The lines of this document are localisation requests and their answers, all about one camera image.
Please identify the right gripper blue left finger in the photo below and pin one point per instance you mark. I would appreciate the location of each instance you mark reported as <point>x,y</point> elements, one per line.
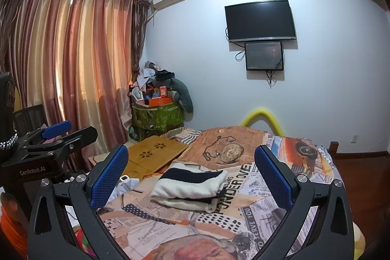
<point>104,176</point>

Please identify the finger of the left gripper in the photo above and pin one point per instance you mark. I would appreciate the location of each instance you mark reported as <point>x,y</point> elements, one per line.
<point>57,130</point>

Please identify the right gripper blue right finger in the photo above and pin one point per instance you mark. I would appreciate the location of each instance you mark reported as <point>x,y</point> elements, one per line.
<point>278,177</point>

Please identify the black and white striped sweater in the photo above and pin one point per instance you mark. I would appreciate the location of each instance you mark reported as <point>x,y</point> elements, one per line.
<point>190,189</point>

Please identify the newspaper print bed blanket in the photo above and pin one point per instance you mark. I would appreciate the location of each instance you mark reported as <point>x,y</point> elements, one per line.
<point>151,222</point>

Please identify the orange shoe box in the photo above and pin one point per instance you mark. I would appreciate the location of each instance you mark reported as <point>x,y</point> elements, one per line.
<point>160,101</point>

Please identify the pink striped curtain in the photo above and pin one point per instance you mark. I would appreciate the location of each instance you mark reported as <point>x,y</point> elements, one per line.
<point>78,59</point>

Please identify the grey plush toy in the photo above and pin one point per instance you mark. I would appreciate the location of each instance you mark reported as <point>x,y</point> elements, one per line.
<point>182,95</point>

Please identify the wooden bed post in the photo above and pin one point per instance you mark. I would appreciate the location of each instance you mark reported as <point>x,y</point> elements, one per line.
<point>333,148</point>

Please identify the white wall socket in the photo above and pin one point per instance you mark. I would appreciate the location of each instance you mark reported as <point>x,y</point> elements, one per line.
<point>354,139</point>

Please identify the small black wall monitor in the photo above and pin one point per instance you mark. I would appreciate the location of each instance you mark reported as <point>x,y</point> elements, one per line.
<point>264,56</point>

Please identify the black wall television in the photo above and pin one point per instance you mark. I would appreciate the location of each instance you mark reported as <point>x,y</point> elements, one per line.
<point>257,21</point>

